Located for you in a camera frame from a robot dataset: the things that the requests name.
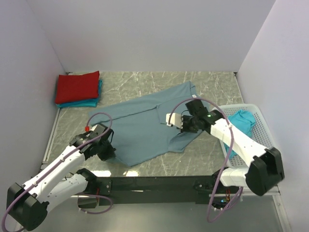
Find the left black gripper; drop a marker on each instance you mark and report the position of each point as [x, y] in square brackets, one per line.
[109, 153]

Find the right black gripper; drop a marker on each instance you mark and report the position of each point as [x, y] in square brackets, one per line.
[185, 129]

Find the grey-blue t-shirt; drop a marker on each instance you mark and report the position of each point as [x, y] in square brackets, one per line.
[139, 125]

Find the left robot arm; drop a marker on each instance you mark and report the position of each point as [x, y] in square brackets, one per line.
[30, 203]

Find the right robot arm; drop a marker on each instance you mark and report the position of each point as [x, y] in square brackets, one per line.
[264, 167]

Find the crumpled teal t-shirt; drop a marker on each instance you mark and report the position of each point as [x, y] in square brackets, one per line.
[244, 121]

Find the teal folded t-shirt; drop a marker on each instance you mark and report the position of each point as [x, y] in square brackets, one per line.
[84, 103]

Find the white perforated plastic basket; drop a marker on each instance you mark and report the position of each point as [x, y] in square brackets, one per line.
[260, 132]

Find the red folded t-shirt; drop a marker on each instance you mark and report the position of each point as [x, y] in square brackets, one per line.
[77, 87]

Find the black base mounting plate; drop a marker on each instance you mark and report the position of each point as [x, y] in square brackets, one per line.
[161, 189]

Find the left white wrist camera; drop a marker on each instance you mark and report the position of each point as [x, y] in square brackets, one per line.
[96, 128]

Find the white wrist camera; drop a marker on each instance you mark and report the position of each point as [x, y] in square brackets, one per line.
[174, 119]
[96, 128]

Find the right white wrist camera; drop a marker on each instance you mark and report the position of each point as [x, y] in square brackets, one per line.
[174, 119]

